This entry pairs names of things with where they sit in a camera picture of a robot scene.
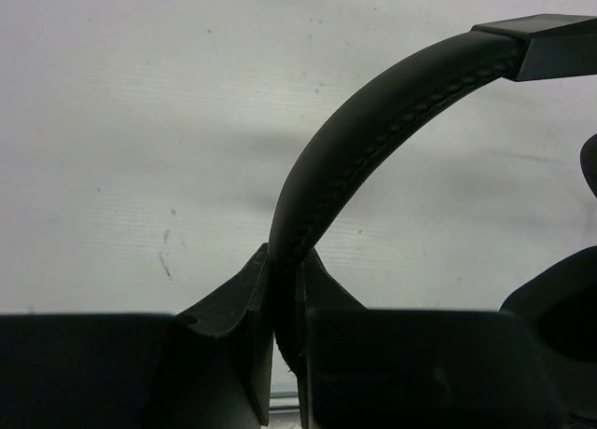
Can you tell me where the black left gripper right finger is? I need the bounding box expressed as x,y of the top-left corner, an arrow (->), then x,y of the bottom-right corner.
296,253 -> 568,428

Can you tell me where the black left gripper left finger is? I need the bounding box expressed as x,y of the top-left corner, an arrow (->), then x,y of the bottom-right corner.
1,247 -> 272,428

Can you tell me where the black over-ear headphones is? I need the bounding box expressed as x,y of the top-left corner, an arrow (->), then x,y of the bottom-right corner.
268,14 -> 596,428

